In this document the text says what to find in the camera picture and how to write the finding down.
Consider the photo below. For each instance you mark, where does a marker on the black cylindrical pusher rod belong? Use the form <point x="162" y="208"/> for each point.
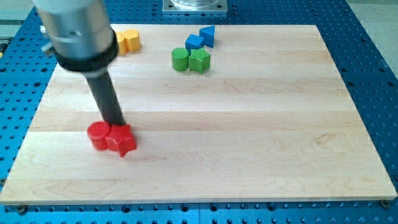
<point x="102" y="89"/>

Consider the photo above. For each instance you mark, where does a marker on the red cylinder block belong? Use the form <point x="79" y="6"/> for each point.
<point x="97" y="132"/>

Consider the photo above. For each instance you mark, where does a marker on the red star block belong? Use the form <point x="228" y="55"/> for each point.
<point x="120" y="139"/>

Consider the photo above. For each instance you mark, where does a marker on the yellow block behind arm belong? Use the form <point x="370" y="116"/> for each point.
<point x="121" y="43"/>

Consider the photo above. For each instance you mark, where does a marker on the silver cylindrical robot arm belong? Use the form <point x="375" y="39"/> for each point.
<point x="82" y="41"/>

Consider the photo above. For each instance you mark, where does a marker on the yellow hexagon block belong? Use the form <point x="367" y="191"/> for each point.
<point x="132" y="40"/>

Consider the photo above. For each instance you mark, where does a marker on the green cylinder block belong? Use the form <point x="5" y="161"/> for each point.
<point x="180" y="59"/>

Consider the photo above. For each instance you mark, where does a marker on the green star block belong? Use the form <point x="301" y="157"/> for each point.
<point x="199" y="60"/>

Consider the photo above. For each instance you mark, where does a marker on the blue cube block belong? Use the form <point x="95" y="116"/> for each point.
<point x="194" y="42"/>

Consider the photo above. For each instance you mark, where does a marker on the blue triangle block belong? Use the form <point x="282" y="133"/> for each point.
<point x="208" y="35"/>

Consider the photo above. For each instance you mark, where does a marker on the wooden board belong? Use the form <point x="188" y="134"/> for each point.
<point x="270" y="121"/>

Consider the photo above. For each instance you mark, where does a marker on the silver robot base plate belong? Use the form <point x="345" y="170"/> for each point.
<point x="175" y="6"/>

